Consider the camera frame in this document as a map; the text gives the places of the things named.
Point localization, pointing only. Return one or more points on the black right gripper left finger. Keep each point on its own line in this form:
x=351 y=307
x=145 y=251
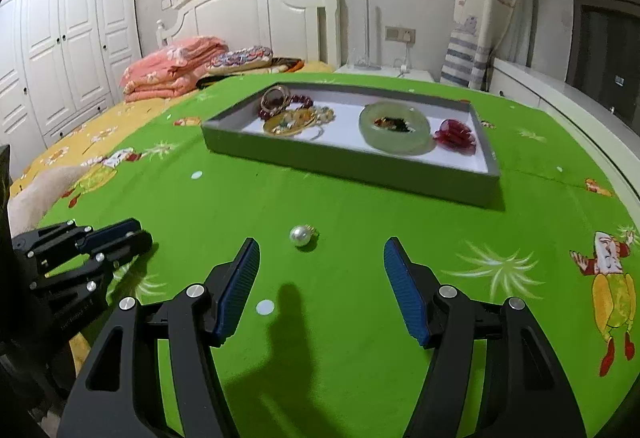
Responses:
x=151 y=371

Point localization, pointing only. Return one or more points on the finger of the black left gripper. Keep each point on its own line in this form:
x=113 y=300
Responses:
x=54 y=245
x=89 y=273

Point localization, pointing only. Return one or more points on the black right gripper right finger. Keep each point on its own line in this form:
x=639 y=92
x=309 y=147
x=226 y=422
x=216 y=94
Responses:
x=524 y=392

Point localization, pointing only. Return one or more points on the yellow amber bangle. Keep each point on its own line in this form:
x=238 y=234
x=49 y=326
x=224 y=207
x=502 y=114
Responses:
x=291 y=122

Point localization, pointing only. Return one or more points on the pale green jade bangle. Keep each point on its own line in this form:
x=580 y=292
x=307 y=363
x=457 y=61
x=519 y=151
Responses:
x=398 y=143

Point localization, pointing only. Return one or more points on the grey shallow jewelry tray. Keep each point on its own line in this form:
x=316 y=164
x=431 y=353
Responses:
x=334 y=147

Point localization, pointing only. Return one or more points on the beige plush cushion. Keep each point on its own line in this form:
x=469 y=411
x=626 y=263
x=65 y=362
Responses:
x=27 y=208

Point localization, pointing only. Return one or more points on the yellow daisy bed sheet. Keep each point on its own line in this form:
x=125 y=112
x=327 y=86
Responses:
x=149 y=130

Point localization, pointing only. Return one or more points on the white wardrobe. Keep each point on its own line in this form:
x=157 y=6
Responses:
x=61 y=64

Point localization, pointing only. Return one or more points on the folded pink quilt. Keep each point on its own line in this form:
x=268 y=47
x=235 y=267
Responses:
x=171 y=71

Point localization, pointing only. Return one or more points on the white window bench cabinet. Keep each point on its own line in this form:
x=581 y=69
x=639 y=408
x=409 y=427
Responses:
x=614 y=139

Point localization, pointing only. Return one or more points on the red rose brooch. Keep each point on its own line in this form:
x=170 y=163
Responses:
x=456 y=136

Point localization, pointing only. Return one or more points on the patterned blue red pillow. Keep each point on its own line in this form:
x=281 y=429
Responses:
x=241 y=60

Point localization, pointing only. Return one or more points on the black orange folded blanket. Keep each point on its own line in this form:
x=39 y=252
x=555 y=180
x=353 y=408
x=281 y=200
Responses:
x=277 y=66

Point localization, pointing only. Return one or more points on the white bed headboard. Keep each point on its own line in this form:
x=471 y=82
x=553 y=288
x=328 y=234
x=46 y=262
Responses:
x=304 y=29

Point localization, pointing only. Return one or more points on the white nightstand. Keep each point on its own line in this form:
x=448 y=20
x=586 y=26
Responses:
x=388 y=71

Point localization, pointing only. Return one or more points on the dark window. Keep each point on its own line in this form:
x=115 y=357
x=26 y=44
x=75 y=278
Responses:
x=604 y=56

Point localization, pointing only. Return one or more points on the white desk lamp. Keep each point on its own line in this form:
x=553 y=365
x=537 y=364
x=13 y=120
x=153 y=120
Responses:
x=366 y=62

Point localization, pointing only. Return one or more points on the sailboat print curtain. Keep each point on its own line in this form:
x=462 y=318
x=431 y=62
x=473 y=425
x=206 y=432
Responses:
x=485 y=3

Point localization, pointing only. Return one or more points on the grey wall socket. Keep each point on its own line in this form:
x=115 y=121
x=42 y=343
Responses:
x=399 y=34

